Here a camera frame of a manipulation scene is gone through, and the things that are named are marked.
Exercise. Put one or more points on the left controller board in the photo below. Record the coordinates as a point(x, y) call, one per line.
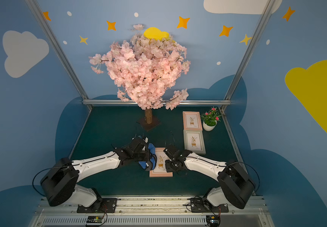
point(94, 221)

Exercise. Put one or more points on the controller board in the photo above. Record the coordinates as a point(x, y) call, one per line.
point(213, 221)
point(94, 221)

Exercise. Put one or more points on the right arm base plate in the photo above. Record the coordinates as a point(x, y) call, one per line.
point(198, 204)

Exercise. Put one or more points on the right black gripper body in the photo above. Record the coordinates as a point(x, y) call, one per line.
point(170, 158)

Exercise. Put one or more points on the right controller board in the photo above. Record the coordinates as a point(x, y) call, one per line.
point(213, 221)

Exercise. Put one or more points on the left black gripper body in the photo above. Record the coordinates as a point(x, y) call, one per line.
point(146, 153)

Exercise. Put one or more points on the pink picture frame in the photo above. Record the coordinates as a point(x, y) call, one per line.
point(192, 121)
point(160, 168)

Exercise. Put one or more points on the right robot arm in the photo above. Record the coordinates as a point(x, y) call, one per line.
point(236, 186)

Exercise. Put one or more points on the pink blossom artificial tree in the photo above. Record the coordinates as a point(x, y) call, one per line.
point(143, 69)

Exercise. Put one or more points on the white pot with flowers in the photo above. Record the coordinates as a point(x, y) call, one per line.
point(211, 119)

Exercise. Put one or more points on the aluminium front rail assembly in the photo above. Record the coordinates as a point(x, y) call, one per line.
point(153, 211)

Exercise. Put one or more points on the green picture frame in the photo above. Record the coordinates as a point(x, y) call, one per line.
point(194, 141)

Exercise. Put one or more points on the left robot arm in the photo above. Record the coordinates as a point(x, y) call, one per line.
point(60, 184)

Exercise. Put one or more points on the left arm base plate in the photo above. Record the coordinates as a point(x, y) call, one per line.
point(101, 205)

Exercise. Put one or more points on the blue and grey cloth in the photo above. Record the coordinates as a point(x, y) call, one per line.
point(151, 162)

